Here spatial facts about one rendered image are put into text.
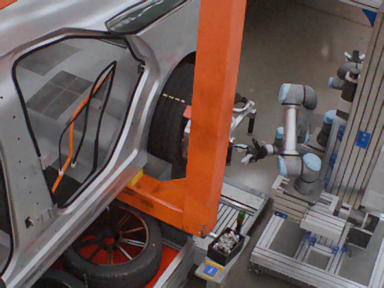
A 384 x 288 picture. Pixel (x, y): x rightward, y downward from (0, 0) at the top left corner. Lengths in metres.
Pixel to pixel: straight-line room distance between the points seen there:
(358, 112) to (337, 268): 1.20
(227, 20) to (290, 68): 3.56
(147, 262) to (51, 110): 1.13
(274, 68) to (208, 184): 3.02
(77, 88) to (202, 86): 1.20
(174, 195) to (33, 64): 1.42
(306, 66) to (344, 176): 2.79
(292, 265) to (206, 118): 1.38
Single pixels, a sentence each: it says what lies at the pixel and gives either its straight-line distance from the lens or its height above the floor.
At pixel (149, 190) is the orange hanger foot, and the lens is 3.44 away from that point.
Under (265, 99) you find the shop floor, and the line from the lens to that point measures 5.41.
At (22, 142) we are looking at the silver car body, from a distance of 2.39.
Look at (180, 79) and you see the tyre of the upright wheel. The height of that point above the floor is 1.17.
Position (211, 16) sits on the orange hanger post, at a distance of 2.47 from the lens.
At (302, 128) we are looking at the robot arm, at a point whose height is 1.03.
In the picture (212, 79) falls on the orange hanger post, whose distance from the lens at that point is 2.64.
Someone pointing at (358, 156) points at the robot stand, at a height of 1.09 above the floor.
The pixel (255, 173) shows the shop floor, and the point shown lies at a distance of 4.61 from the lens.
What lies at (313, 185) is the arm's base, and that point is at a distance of 3.34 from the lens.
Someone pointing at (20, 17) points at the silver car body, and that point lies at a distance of 2.49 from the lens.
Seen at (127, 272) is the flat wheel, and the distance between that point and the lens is 3.26.
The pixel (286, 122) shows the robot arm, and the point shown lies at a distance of 3.24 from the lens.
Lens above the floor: 3.17
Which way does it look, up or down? 41 degrees down
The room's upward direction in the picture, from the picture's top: 5 degrees clockwise
